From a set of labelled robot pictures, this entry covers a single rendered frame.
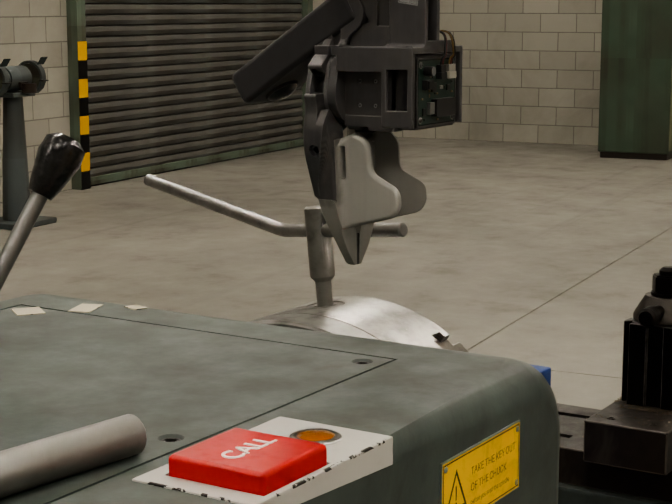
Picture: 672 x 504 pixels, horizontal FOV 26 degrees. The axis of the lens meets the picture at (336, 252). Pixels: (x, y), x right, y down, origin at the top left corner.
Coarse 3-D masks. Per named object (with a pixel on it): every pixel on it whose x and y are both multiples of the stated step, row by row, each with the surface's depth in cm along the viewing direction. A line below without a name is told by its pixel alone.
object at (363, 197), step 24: (336, 144) 97; (360, 144) 97; (336, 168) 98; (360, 168) 97; (360, 192) 98; (384, 192) 97; (336, 216) 98; (360, 216) 98; (384, 216) 97; (336, 240) 100
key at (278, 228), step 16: (176, 192) 138; (192, 192) 136; (208, 208) 135; (224, 208) 133; (240, 208) 132; (256, 224) 130; (272, 224) 129; (288, 224) 128; (304, 224) 126; (384, 224) 119; (400, 224) 118
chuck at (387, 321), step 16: (304, 304) 129; (352, 304) 125; (368, 304) 126; (384, 304) 126; (352, 320) 121; (368, 320) 121; (384, 320) 122; (400, 320) 123; (416, 320) 124; (384, 336) 119; (400, 336) 120; (416, 336) 122; (432, 336) 123; (448, 336) 125
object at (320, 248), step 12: (312, 216) 124; (312, 228) 124; (312, 240) 125; (324, 240) 124; (312, 252) 125; (324, 252) 124; (312, 264) 125; (324, 264) 125; (312, 276) 125; (324, 276) 125; (324, 288) 125; (324, 300) 125
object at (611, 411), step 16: (592, 416) 169; (608, 416) 169; (624, 416) 169; (640, 416) 169; (656, 416) 169; (592, 432) 167; (608, 432) 166; (624, 432) 165; (640, 432) 164; (656, 432) 163; (592, 448) 168; (608, 448) 167; (624, 448) 166; (640, 448) 165; (656, 448) 164; (608, 464) 167; (624, 464) 166; (640, 464) 165; (656, 464) 164
